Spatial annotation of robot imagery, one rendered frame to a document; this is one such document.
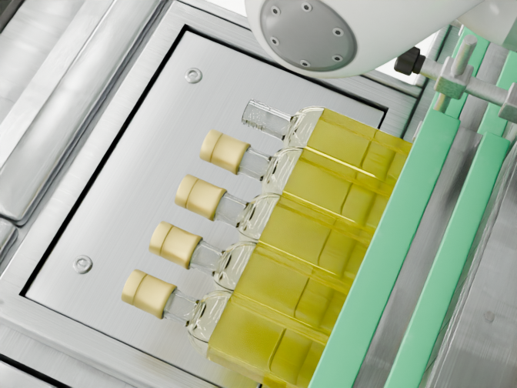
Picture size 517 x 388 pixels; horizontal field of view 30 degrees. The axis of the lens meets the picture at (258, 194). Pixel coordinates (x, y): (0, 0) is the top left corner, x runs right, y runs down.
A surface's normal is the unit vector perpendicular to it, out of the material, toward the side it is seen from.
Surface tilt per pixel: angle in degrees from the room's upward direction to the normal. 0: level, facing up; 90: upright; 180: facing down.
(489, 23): 71
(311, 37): 92
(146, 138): 90
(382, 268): 90
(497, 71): 90
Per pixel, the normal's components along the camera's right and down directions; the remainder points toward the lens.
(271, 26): -0.56, 0.63
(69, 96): 0.07, -0.46
